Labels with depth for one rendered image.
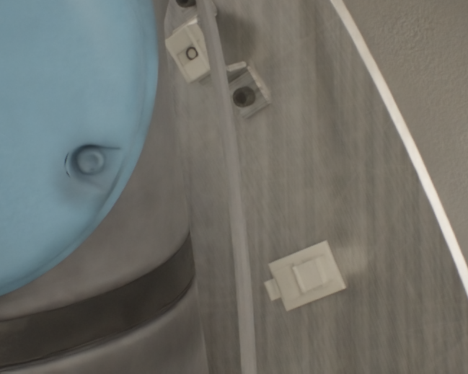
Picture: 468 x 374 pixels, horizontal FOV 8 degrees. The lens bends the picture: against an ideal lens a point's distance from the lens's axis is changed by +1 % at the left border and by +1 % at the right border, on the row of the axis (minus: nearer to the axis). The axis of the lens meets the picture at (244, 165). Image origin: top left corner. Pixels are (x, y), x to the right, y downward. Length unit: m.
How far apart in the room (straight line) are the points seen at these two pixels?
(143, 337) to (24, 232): 0.05
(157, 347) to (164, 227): 0.02
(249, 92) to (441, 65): 0.06
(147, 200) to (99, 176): 0.03
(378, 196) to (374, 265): 0.02
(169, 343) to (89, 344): 0.02
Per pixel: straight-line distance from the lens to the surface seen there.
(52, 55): 0.66
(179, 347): 0.71
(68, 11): 0.65
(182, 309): 0.71
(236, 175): 0.99
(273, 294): 1.02
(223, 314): 1.04
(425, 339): 1.01
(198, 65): 1.01
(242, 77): 1.02
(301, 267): 1.01
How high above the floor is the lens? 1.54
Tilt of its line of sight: 9 degrees down
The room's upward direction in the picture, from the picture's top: 2 degrees counter-clockwise
